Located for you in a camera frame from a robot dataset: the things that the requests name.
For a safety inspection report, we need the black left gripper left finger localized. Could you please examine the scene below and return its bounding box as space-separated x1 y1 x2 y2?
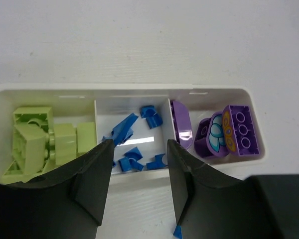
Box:
0 140 114 239

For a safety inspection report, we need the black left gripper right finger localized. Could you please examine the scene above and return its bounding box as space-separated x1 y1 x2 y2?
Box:
167 140 299 239

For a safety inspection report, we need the small blue lego slope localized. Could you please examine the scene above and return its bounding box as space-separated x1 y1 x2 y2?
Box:
173 225 183 239

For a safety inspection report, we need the green curved lego brick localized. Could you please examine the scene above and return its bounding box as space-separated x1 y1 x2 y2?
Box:
1 123 56 184

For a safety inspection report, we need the small blue lego piece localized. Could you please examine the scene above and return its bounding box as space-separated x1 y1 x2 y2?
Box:
146 154 167 170

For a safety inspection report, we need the purple printed lego brick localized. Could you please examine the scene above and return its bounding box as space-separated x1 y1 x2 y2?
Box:
194 105 260 158

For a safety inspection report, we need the purple lego piece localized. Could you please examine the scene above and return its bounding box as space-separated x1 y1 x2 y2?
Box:
170 100 193 149

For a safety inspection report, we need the small blue lego brick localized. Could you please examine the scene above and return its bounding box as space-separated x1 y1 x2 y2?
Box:
140 105 163 129

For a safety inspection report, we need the light green lego brick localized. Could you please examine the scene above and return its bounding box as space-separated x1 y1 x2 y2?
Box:
77 122 97 157

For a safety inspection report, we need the white three-compartment tray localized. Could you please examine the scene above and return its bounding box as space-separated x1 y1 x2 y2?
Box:
0 84 266 184

